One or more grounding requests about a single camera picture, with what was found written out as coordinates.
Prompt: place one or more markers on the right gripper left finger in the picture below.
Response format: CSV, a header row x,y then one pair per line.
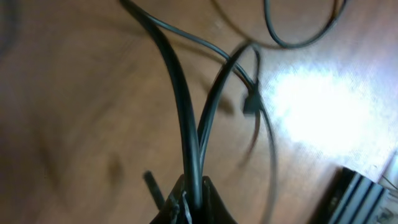
x,y
173,210

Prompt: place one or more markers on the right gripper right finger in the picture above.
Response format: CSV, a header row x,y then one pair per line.
x,y
215,211

